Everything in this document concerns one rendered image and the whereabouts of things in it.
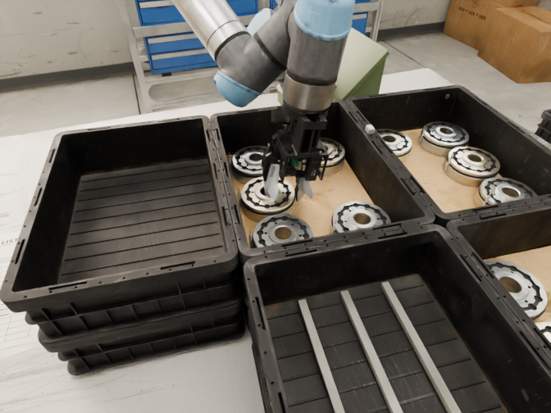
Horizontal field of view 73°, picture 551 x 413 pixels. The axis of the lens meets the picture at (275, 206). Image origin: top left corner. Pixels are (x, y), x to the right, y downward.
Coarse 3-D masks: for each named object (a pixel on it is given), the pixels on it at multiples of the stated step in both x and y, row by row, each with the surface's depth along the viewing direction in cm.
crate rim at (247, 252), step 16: (224, 112) 78; (240, 112) 78; (256, 112) 79; (352, 112) 78; (224, 160) 66; (384, 160) 66; (224, 176) 63; (400, 176) 63; (416, 192) 60; (240, 224) 54; (400, 224) 55; (416, 224) 54; (240, 240) 52; (304, 240) 52; (320, 240) 52; (336, 240) 52; (240, 256) 51
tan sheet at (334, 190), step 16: (336, 176) 79; (352, 176) 79; (240, 192) 75; (320, 192) 75; (336, 192) 75; (352, 192) 75; (240, 208) 71; (304, 208) 71; (320, 208) 71; (336, 208) 71; (256, 224) 68; (320, 224) 68
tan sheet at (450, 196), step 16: (416, 144) 87; (416, 160) 83; (432, 160) 83; (416, 176) 79; (432, 176) 79; (448, 176) 79; (432, 192) 75; (448, 192) 75; (464, 192) 75; (448, 208) 71; (464, 208) 71
